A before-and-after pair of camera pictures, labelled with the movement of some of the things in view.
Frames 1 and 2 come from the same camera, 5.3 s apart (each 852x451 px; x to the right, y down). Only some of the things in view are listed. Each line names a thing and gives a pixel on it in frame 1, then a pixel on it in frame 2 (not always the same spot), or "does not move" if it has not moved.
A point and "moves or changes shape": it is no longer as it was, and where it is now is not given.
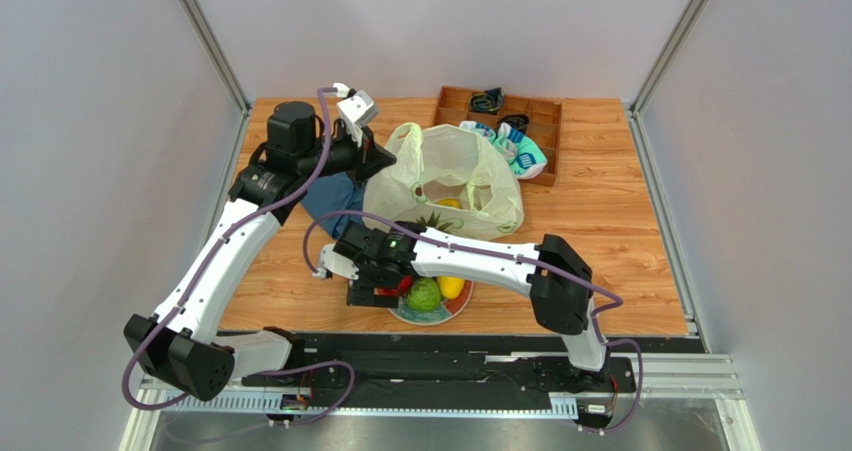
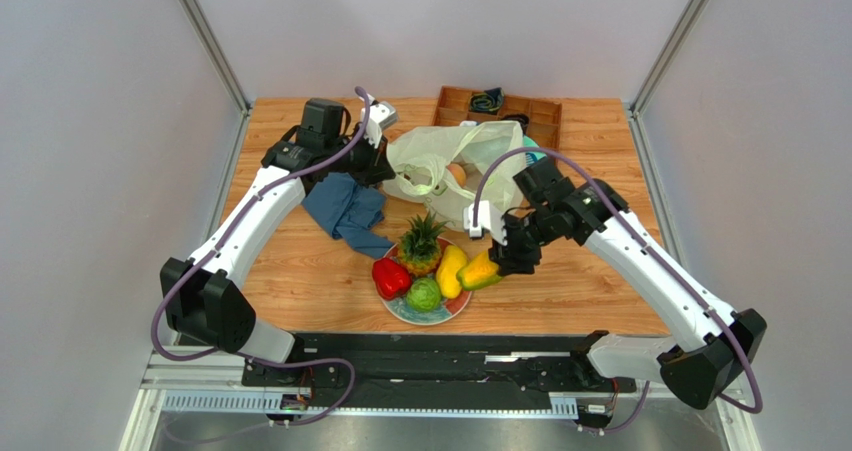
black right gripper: (366, 293) → (514, 248)
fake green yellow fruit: (449, 202) moves or changes shape
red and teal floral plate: (447, 311) does not move
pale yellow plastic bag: (443, 176) moves or changes shape
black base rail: (283, 372) does not move
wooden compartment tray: (544, 117) does not move
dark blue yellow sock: (490, 101) does not move
